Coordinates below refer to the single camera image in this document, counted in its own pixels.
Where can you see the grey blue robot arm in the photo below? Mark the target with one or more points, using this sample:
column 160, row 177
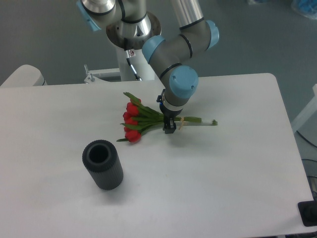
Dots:
column 144, row 54

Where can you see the white rounded chair back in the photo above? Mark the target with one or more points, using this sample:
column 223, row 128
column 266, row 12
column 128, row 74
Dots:
column 25, row 76

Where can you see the white metal base frame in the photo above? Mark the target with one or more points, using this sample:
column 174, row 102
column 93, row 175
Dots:
column 104, row 73

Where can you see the white furniture at right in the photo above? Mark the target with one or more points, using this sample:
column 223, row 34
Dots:
column 306, row 112

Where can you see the black device at table edge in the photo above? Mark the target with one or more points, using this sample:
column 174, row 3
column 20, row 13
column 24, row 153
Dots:
column 308, row 213

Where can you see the blue plastic bag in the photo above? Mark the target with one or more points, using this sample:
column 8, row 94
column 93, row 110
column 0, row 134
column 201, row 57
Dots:
column 306, row 8

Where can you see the black ribbed cylindrical vase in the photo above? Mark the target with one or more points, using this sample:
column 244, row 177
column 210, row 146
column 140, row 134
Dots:
column 101, row 160

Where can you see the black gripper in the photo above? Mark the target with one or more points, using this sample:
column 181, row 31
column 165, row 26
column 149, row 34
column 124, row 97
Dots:
column 171, row 106

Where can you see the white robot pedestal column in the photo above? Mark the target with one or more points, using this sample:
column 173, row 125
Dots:
column 128, row 40

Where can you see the red tulip bouquet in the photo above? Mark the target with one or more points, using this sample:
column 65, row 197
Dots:
column 138, row 119

